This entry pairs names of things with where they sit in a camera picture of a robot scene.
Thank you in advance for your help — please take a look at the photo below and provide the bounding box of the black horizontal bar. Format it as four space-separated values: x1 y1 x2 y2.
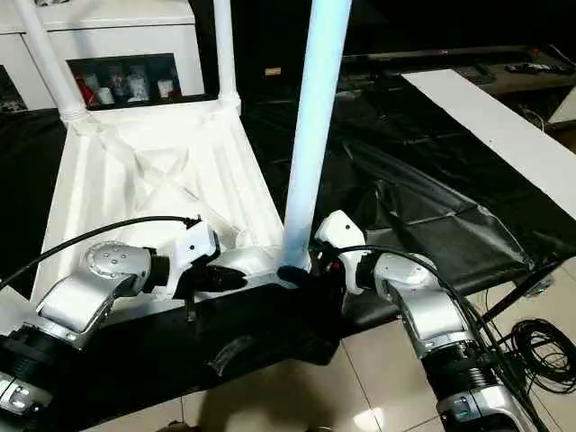
341 44 537 63

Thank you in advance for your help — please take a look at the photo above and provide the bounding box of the black stand base with cables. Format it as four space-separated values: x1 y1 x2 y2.
467 287 576 406

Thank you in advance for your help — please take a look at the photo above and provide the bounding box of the white plastic table top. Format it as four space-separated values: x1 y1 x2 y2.
29 96 316 317

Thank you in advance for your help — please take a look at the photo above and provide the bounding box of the white printed carton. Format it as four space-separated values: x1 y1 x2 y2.
127 67 149 104

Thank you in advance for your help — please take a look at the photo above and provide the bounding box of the white cabinet with glass doors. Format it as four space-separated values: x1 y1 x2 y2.
0 0 208 113

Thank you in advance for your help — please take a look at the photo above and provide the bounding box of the black electronic box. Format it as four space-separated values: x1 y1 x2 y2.
530 278 554 299

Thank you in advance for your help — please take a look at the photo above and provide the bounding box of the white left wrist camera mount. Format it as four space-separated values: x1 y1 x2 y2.
157 222 222 303

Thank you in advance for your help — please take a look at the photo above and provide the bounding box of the tall black cabinet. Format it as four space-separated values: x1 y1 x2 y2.
193 0 311 110

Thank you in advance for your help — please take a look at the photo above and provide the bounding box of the black plastic mat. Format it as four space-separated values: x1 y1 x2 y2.
0 76 576 406

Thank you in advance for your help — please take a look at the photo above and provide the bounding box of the small red figure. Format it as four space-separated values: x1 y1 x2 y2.
79 76 97 108

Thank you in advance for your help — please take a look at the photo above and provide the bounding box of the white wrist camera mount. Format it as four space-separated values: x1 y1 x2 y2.
314 210 369 297
157 222 222 303

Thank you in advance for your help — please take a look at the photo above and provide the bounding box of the white flat board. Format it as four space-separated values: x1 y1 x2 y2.
400 67 576 203

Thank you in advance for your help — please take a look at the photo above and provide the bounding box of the black remote control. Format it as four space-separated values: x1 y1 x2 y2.
505 62 572 75

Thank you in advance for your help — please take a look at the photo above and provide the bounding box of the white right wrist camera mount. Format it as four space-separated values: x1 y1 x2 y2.
314 210 369 297

